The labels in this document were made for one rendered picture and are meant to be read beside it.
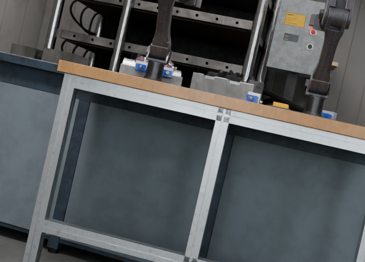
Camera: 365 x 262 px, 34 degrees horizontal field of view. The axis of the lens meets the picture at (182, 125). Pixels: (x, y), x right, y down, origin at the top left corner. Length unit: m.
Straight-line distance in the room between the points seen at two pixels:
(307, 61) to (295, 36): 0.15
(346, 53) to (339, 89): 0.33
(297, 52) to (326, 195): 1.14
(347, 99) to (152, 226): 3.38
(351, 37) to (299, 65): 2.35
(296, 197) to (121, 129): 0.77
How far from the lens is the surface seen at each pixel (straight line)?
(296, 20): 3.36
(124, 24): 3.42
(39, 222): 2.19
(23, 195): 2.72
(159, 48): 2.23
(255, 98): 2.34
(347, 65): 5.61
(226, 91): 2.46
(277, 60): 3.33
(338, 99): 5.57
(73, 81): 2.13
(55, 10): 3.57
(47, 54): 2.86
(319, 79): 2.19
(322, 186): 2.41
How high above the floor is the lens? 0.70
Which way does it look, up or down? 1 degrees down
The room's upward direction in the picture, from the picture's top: 13 degrees clockwise
